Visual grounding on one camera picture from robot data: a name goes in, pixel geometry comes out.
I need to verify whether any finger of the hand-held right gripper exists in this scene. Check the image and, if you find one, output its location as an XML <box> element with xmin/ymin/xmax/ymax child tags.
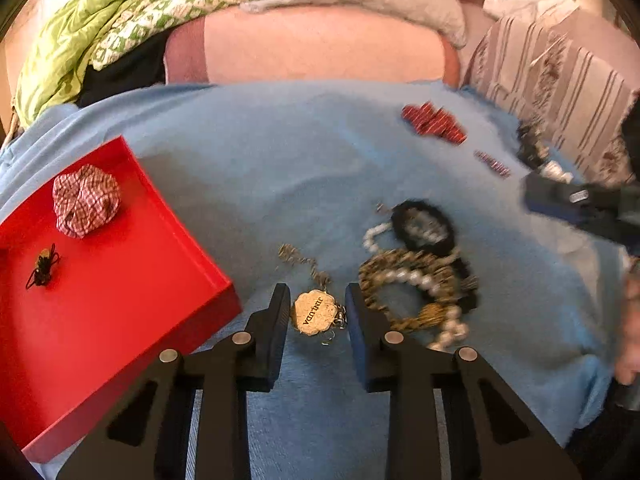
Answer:
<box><xmin>522</xmin><ymin>171</ymin><xmax>592</xmax><ymax>229</ymax></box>

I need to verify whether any large pearl necklace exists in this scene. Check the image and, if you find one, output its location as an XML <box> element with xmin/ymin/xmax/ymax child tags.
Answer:
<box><xmin>395</xmin><ymin>265</ymin><xmax>471</xmax><ymax>353</ymax></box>

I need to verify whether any blue blanket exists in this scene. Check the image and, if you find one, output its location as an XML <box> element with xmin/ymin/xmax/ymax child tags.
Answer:
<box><xmin>0</xmin><ymin>82</ymin><xmax>631</xmax><ymax>480</ymax></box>

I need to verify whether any black scrunchie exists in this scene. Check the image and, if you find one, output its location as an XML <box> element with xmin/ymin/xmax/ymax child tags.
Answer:
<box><xmin>390</xmin><ymin>200</ymin><xmax>458</xmax><ymax>256</ymax></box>

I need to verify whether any black cloth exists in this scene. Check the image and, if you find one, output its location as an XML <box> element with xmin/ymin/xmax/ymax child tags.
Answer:
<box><xmin>77</xmin><ymin>30</ymin><xmax>168</xmax><ymax>108</ymax></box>

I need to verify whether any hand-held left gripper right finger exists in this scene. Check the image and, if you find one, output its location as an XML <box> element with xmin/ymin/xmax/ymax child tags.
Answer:
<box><xmin>345</xmin><ymin>282</ymin><xmax>583</xmax><ymax>480</ymax></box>

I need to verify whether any striped floral pillow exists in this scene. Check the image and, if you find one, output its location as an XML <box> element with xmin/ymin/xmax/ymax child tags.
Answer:
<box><xmin>462</xmin><ymin>10</ymin><xmax>640</xmax><ymax>186</ymax></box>

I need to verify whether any person's right hand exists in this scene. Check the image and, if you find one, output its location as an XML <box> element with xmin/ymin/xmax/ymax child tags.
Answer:
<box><xmin>611</xmin><ymin>255</ymin><xmax>640</xmax><ymax>387</ymax></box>

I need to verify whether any pink pillow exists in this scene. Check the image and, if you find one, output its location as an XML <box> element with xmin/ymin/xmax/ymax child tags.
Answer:
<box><xmin>165</xmin><ymin>5</ymin><xmax>461</xmax><ymax>86</ymax></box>

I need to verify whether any red striped hair bow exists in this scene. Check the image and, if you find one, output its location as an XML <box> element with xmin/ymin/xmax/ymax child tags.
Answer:
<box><xmin>401</xmin><ymin>102</ymin><xmax>468</xmax><ymax>146</ymax></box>

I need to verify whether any black and white bead jewelry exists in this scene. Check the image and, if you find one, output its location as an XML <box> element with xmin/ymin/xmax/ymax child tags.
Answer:
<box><xmin>515</xmin><ymin>120</ymin><xmax>576</xmax><ymax>184</ymax></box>

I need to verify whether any chain necklace round pendant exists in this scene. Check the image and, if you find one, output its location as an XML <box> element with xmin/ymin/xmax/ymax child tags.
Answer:
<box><xmin>276</xmin><ymin>242</ymin><xmax>348</xmax><ymax>347</ymax></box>

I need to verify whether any black spider hair clip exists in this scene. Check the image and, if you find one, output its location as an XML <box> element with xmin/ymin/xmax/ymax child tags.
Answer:
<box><xmin>25</xmin><ymin>244</ymin><xmax>62</xmax><ymax>291</ymax></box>

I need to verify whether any red tray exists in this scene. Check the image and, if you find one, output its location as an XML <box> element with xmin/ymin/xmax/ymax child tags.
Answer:
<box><xmin>0</xmin><ymin>134</ymin><xmax>243</xmax><ymax>465</ymax></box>

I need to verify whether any small red striped hair clip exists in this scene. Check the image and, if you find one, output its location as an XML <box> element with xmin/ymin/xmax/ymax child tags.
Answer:
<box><xmin>474</xmin><ymin>150</ymin><xmax>512</xmax><ymax>178</ymax></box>

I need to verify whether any leopard print bracelet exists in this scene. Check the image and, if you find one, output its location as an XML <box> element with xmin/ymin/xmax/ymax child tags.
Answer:
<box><xmin>357</xmin><ymin>249</ymin><xmax>463</xmax><ymax>333</ymax></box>

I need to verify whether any red checkered scrunchie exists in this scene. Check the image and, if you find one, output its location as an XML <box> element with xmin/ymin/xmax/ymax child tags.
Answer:
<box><xmin>52</xmin><ymin>163</ymin><xmax>122</xmax><ymax>239</ymax></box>

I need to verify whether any green comforter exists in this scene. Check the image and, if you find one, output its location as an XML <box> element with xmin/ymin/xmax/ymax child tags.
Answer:
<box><xmin>12</xmin><ymin>0</ymin><xmax>311</xmax><ymax>121</ymax></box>

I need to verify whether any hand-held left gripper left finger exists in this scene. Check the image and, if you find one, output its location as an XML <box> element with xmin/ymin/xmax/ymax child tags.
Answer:
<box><xmin>57</xmin><ymin>282</ymin><xmax>292</xmax><ymax>480</ymax></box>

